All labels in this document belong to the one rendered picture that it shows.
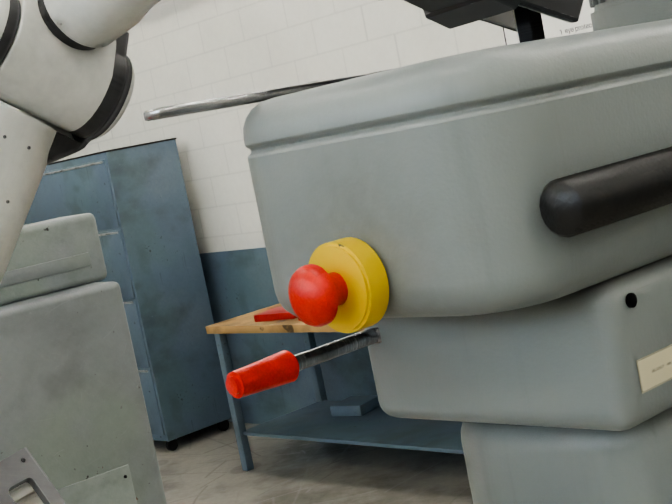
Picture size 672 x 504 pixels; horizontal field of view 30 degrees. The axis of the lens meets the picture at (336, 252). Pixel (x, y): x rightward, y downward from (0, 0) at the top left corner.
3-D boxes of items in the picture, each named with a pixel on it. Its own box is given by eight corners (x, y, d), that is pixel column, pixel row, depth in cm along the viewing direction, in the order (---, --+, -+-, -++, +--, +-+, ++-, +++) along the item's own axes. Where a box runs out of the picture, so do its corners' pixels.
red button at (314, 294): (328, 330, 77) (315, 266, 77) (287, 330, 80) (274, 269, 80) (366, 317, 79) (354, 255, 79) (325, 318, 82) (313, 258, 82)
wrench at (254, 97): (168, 116, 83) (166, 103, 83) (135, 124, 86) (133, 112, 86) (415, 74, 99) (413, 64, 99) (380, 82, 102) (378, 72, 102)
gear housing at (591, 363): (633, 439, 80) (606, 286, 79) (373, 422, 98) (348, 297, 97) (869, 312, 102) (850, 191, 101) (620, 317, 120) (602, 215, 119)
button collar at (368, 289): (377, 333, 78) (358, 239, 78) (315, 334, 83) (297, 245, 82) (399, 325, 80) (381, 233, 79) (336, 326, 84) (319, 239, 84)
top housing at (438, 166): (521, 323, 72) (470, 48, 71) (246, 328, 92) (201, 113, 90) (881, 181, 103) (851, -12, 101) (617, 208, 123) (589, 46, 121)
